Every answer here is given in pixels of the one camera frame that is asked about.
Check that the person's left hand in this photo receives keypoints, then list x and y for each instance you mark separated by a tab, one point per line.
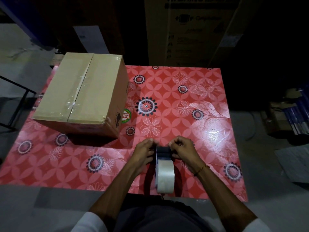
142	152

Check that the person's right hand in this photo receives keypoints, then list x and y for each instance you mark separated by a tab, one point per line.
184	152

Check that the person's right fingers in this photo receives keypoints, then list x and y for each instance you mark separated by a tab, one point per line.
174	145

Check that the person's left fingers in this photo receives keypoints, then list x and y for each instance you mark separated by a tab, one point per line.
152	143

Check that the black tape dispenser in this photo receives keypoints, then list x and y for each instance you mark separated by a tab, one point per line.
163	152

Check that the person's right forearm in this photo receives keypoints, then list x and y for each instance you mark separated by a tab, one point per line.
222	198

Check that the person's left forearm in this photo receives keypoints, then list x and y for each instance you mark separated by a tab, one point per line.
113	190

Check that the red floral tablecloth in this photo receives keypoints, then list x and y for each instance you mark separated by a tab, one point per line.
149	132

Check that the clear packing tape roll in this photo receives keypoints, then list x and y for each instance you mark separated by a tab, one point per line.
165	175

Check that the person's dark trousers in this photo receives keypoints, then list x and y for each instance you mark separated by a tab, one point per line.
164	216

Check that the taped brown cardboard box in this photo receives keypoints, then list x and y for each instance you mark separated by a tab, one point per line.
82	94

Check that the large printed cardboard carton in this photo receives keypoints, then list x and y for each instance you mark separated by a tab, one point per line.
193	31

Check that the grey flat sheet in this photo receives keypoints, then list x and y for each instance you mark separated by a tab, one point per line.
293	164

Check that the stack of dark booklets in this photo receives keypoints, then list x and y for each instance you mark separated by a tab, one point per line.
295	115

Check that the black metal frame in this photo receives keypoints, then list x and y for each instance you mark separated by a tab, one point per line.
14	103

